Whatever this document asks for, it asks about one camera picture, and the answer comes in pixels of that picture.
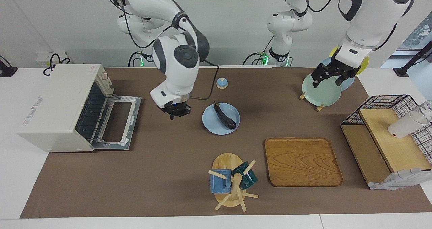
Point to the glass oven door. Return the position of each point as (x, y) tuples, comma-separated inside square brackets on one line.
[(133, 121)]

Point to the black clamp mount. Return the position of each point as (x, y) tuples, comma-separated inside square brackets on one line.
[(6, 70)]

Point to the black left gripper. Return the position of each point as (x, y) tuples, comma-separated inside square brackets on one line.
[(337, 69)]

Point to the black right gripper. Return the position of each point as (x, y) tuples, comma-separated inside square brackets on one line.
[(177, 109)]

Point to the dark purple eggplant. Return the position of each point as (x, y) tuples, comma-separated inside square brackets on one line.
[(224, 116)]

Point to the light blue ridged plate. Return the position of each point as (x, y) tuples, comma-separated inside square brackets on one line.
[(216, 124)]

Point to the wooden plate rack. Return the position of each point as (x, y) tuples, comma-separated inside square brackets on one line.
[(302, 95)]

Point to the light blue rack plate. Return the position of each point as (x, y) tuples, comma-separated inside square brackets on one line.
[(348, 83)]

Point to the white power strip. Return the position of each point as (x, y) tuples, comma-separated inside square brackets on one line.
[(42, 58)]

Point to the pale green plate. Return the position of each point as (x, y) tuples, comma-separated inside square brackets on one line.
[(322, 92)]

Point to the white plastic cup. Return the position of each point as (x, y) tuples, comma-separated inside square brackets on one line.
[(405, 126)]

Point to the wooden serving tray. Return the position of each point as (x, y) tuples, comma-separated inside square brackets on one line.
[(302, 161)]

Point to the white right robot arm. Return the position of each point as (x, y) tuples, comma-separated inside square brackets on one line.
[(175, 70)]

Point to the brown table mat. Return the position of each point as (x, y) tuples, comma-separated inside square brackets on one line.
[(168, 175)]

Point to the yellow plate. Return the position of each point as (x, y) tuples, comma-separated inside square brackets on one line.
[(363, 67)]

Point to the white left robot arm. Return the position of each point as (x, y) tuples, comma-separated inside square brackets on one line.
[(371, 16)]

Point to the wooden mug tree stand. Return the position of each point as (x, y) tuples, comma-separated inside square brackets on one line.
[(226, 159)]

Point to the black stand pole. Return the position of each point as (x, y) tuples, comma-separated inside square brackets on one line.
[(413, 60)]

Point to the cream toaster oven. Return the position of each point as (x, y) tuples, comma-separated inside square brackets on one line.
[(54, 107)]

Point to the clear glass cup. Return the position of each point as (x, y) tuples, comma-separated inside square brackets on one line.
[(428, 109)]

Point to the blue mug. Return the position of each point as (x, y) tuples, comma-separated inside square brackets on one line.
[(219, 185)]

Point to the dark green mug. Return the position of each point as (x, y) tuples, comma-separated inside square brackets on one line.
[(248, 178)]

